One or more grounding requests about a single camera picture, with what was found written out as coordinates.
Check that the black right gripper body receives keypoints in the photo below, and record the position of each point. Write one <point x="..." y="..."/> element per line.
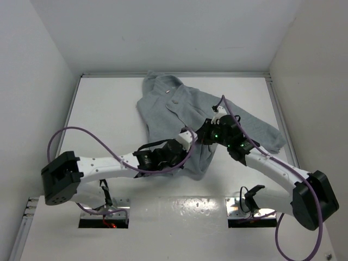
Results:
<point x="212" y="134"/>

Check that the grey zip-up jacket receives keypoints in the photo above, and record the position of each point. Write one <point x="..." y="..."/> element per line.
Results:
<point x="168" y="105"/>

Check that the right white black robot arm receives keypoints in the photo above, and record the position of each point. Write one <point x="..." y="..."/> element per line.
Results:
<point x="308" y="197"/>

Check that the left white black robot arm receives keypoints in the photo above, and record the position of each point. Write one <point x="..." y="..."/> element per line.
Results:
<point x="82" y="180"/>

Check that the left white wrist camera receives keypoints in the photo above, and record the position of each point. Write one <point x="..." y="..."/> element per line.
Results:
<point x="187" y="137"/>

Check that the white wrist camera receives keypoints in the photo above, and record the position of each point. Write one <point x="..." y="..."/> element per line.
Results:
<point x="187" y="137"/>
<point x="219" y="113"/>

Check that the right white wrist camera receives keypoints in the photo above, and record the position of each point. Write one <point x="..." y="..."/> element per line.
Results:
<point x="219" y="113"/>

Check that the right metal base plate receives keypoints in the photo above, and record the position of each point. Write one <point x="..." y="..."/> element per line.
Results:
<point x="239" y="211"/>

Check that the metal base plate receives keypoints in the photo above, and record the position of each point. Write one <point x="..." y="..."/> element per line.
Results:
<point x="120" y="209"/>
<point x="239" y="211"/>

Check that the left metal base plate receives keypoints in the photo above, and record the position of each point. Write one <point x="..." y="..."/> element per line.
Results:
<point x="120" y="209"/>

